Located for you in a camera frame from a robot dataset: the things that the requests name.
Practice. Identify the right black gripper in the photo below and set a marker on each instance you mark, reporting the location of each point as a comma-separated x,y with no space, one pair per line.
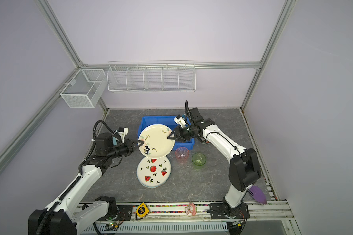
177,130

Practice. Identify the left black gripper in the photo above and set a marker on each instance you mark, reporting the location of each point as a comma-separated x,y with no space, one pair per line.
130,147

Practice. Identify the white floral plate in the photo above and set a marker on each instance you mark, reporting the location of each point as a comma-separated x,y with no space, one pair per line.
156,143

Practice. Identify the white watermelon plate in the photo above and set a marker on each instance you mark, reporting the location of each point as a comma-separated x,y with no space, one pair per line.
152,172

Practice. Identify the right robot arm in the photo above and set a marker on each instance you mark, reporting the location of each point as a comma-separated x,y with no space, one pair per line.
244,166

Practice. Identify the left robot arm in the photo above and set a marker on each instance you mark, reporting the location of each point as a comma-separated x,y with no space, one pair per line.
59,217

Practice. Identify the pink transparent cup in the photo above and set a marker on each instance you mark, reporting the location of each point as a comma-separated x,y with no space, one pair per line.
182,154

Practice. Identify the stacked patterned bowls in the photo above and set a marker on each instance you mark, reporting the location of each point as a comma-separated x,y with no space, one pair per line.
203,141

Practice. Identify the green transparent cup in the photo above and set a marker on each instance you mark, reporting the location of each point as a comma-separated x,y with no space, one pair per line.
199,160

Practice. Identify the yellow tape measure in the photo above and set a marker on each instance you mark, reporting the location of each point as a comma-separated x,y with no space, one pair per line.
141,211

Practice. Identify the white mesh box basket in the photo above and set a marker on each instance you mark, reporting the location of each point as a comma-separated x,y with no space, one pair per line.
85,88

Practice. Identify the pink toy figure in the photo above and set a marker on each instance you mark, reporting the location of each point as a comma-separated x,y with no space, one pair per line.
190,209

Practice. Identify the white vent grille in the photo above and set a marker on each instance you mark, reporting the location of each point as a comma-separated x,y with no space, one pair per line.
163,228

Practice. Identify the purple pink spatula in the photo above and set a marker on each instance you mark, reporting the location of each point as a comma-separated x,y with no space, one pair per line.
258,195

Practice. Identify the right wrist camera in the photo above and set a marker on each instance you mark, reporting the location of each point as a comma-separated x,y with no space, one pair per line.
180,120

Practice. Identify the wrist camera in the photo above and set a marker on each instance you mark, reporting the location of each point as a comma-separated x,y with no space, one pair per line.
122,132
180,120

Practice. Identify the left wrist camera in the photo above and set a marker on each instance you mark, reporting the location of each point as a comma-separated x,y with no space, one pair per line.
122,132

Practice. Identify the white wire shelf basket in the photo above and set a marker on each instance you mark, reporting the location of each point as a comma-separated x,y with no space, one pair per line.
151,76

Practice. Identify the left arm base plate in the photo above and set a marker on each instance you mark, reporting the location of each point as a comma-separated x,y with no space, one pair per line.
124,213

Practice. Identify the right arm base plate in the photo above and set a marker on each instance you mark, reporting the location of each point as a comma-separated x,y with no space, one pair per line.
224,211

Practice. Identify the aluminium front rail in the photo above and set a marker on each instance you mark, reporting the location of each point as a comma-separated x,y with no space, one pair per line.
170,211

